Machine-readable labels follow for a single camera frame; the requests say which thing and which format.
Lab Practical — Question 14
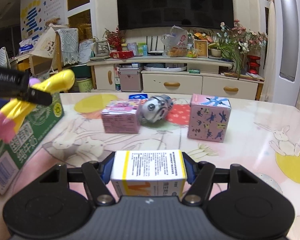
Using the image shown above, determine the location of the white yellow medicine box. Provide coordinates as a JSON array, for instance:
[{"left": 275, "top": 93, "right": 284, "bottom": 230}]
[{"left": 110, "top": 150, "right": 187, "bottom": 197}]

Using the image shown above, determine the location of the cream TV cabinet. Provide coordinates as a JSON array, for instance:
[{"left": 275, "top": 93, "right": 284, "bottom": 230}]
[{"left": 87, "top": 56, "right": 264, "bottom": 100}]

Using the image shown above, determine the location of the wooden dining table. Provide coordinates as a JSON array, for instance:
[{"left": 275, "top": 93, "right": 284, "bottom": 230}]
[{"left": 9, "top": 52, "right": 65, "bottom": 73}]

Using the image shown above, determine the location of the framed picture gold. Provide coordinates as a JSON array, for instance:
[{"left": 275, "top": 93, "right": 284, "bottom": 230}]
[{"left": 194, "top": 40, "right": 208, "bottom": 57}]

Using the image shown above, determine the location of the plastic bag with snacks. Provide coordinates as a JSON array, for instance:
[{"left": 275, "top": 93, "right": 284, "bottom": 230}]
[{"left": 161, "top": 25, "right": 188, "bottom": 57}]

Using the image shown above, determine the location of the pink storage case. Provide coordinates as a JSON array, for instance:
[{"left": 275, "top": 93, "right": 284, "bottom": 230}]
[{"left": 119, "top": 68, "right": 143, "bottom": 92}]

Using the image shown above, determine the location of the red lantern ornament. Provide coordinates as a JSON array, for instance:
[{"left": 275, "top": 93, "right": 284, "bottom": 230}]
[{"left": 247, "top": 55, "right": 261, "bottom": 75}]

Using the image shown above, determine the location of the cardboard milk carton box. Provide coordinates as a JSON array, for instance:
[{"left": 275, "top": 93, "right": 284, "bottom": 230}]
[{"left": 0, "top": 93, "right": 64, "bottom": 195}]

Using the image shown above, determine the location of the yellow pink toy gun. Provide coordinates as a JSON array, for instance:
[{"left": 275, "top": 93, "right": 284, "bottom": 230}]
[{"left": 0, "top": 68, "right": 75, "bottom": 144}]

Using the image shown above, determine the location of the black flat television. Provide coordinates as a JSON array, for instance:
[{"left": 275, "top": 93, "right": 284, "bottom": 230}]
[{"left": 117, "top": 0, "right": 234, "bottom": 30}]

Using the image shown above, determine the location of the silver panda ball toy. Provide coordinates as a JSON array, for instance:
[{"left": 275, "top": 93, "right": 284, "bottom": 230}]
[{"left": 141, "top": 94, "right": 173, "bottom": 123}]

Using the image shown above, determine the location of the wooden chair with cover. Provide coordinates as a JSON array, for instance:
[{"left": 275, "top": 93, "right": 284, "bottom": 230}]
[{"left": 28, "top": 24, "right": 80, "bottom": 75}]

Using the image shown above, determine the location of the pink small box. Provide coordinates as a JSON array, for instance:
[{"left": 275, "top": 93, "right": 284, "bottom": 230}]
[{"left": 101, "top": 99, "right": 141, "bottom": 134}]

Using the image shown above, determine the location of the chair with lace cover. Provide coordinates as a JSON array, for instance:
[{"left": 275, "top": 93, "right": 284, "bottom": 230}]
[{"left": 0, "top": 47, "right": 11, "bottom": 68}]

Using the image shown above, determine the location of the potted flower plant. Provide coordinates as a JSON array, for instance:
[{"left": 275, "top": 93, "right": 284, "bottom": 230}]
[{"left": 208, "top": 20, "right": 268, "bottom": 79}]

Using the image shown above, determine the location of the red box on cabinet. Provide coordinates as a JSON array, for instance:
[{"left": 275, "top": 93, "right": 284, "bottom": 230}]
[{"left": 110, "top": 50, "right": 134, "bottom": 60}]

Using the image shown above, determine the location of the white air conditioner tower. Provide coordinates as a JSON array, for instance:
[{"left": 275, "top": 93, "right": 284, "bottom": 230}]
[{"left": 261, "top": 0, "right": 300, "bottom": 110}]

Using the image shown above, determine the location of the pink box blue ribbon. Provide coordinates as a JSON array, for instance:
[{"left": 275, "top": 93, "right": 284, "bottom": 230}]
[{"left": 187, "top": 94, "right": 231, "bottom": 142}]

